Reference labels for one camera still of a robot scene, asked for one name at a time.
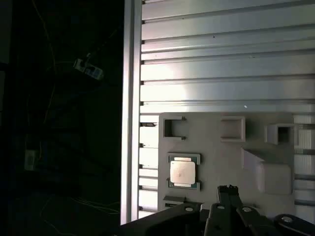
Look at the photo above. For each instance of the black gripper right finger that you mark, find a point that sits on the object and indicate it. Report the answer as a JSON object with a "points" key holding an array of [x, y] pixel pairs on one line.
{"points": [[261, 223]]}

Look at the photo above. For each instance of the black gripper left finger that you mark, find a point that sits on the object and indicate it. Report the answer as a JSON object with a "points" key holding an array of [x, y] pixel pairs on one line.
{"points": [[216, 221]]}

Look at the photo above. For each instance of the silver CPU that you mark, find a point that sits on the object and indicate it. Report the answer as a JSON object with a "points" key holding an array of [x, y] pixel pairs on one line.
{"points": [[183, 172]]}

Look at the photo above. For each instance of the grey plastic parts rack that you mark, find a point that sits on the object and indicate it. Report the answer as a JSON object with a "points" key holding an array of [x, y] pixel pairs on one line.
{"points": [[221, 162]]}

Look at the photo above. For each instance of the small white box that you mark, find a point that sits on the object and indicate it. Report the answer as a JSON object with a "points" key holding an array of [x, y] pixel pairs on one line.
{"points": [[30, 159]]}

